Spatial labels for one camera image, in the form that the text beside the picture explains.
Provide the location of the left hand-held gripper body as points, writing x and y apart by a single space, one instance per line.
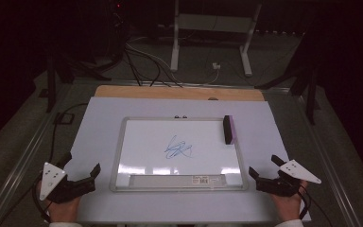
52 178

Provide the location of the black square floor outlet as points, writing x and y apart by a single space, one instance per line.
63 118

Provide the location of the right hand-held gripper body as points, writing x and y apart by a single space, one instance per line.
277 186

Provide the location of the silver framed whiteboard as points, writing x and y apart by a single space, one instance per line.
151 142

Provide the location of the white metal stand frame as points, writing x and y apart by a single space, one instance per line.
175 47

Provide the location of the black tripod stand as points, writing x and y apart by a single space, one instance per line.
310 91
51 85

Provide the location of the dark equipment rack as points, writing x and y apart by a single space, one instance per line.
116 28

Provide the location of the metal floor rail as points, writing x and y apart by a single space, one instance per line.
327 164
25 164

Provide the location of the small black magnet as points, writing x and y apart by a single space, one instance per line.
184 117
176 117

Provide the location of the person's right hand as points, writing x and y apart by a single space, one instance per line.
288 208

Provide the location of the wooden table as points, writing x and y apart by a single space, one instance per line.
157 92

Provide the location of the person's left hand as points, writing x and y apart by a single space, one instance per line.
63 210

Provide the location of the white table mat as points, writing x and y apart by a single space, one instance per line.
100 201

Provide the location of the purple and black whiteboard eraser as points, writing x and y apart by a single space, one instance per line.
230 130

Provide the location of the white plug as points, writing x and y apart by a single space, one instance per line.
216 66

